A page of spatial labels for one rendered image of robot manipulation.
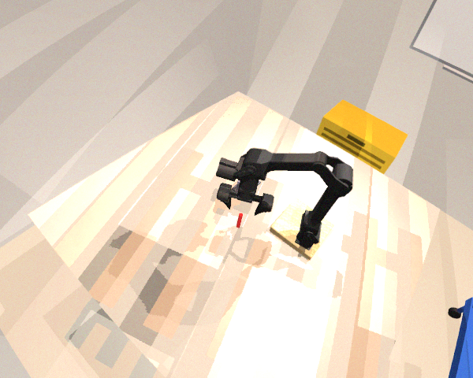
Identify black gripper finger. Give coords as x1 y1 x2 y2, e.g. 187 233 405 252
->
220 197 231 209
254 203 266 216

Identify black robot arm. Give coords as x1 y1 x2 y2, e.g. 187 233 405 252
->
216 148 353 250

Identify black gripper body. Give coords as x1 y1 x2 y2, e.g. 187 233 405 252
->
217 183 274 213

